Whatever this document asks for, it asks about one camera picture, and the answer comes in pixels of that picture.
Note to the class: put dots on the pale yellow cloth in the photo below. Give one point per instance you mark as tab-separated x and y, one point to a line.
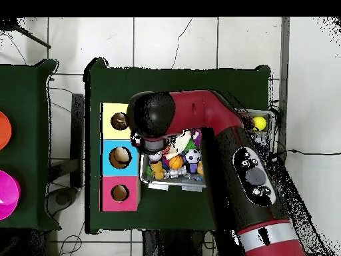
183	140

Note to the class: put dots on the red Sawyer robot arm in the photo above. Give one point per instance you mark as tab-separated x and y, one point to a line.
213	109

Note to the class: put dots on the clear mesh bin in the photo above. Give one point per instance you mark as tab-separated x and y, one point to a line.
181	184

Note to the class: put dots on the small orange basketball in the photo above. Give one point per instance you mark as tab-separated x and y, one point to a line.
176	161

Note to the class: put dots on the white ball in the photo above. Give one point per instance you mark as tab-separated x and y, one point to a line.
155	157

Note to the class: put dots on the small soccer ball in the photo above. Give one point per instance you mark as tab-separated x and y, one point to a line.
192	156

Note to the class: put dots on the orange bear plush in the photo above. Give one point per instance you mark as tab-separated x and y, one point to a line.
157	170

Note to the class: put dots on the dark green table cloth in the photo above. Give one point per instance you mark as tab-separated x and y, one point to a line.
176	80

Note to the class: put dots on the yellow ball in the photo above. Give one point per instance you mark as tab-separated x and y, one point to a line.
259	123

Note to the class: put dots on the dark green side table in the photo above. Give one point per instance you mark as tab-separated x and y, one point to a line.
29	106

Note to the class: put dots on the orange disc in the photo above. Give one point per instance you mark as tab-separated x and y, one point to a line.
3	130

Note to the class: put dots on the pink disc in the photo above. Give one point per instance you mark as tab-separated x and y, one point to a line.
7	194

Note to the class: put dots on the black tripod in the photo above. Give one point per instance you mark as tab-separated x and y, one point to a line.
8	24

